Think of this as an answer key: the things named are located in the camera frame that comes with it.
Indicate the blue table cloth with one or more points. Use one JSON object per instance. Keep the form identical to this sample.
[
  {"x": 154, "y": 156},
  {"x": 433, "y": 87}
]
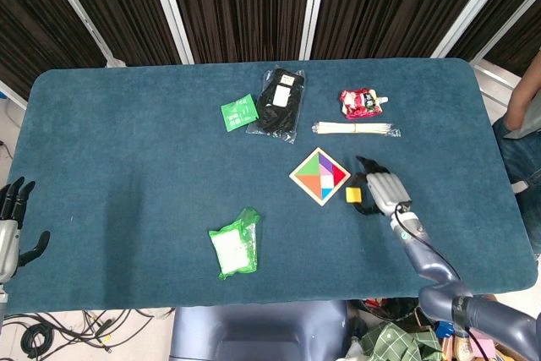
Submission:
[{"x": 127, "y": 145}]

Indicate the wooden tangram tray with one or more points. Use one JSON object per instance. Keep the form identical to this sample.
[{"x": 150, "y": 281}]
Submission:
[{"x": 327, "y": 182}]

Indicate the crumpled red snack pouch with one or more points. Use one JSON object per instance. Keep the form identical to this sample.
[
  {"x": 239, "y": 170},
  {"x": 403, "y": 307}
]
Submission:
[{"x": 357, "y": 103}]

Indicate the yellow square block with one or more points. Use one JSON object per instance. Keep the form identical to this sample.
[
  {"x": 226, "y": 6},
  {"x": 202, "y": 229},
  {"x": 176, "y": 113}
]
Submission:
[{"x": 353, "y": 195}]

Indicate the dark pleated curtain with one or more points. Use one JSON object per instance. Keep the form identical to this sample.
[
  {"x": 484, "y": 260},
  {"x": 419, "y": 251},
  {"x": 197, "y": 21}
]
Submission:
[{"x": 245, "y": 6}]

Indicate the small green sachet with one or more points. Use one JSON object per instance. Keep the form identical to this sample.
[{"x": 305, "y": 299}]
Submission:
[{"x": 238, "y": 112}]

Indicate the green plaid cloth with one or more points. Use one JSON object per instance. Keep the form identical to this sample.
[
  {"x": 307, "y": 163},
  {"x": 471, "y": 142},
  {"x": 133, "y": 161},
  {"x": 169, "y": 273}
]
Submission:
[{"x": 393, "y": 342}]

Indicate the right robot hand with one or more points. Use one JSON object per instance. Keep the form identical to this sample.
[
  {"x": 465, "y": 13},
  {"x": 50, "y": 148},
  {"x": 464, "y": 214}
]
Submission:
[{"x": 389, "y": 192}]

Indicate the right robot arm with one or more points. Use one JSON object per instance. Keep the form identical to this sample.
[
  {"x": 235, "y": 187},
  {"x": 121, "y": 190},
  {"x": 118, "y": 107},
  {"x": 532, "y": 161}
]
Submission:
[{"x": 427, "y": 259}]

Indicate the black gloves in plastic bag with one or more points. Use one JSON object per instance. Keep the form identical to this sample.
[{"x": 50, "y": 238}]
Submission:
[{"x": 274, "y": 118}]

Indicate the red triangle puzzle piece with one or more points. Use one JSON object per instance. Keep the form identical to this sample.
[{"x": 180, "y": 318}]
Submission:
[{"x": 339, "y": 174}]

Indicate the blue triangular block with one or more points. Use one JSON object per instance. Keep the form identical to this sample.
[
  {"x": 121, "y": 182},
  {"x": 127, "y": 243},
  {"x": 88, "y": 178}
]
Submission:
[{"x": 325, "y": 195}]

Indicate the green white wet wipes pack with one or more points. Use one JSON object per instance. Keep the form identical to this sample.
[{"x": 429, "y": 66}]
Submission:
[{"x": 230, "y": 251}]

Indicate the blue robot torso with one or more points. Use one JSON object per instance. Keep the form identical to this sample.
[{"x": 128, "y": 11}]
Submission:
[{"x": 253, "y": 331}]

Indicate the green triangle puzzle piece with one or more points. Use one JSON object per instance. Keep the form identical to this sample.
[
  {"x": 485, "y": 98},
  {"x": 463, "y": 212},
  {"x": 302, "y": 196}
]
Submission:
[{"x": 310, "y": 166}]

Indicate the orange triangle puzzle piece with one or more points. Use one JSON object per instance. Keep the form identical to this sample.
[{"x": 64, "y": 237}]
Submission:
[{"x": 310, "y": 183}]

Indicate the brown sauce bottle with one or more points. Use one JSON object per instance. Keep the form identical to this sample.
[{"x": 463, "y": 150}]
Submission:
[{"x": 464, "y": 348}]

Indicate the bundle of wooden skewers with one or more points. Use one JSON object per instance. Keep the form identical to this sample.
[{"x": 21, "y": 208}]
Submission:
[{"x": 355, "y": 128}]

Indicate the person in jeans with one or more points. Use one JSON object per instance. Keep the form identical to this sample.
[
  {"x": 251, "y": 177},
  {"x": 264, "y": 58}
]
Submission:
[{"x": 520, "y": 154}]

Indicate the purple puzzle piece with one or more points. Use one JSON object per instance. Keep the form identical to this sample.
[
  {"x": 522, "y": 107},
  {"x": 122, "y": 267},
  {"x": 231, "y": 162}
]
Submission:
[{"x": 325, "y": 162}]

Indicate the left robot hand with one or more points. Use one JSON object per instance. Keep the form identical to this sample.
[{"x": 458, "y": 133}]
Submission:
[{"x": 9, "y": 247}]

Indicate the white partition post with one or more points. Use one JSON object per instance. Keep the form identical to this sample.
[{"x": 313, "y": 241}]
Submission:
[
  {"x": 80, "y": 10},
  {"x": 507, "y": 23},
  {"x": 170, "y": 10},
  {"x": 313, "y": 8},
  {"x": 472, "y": 6}
]

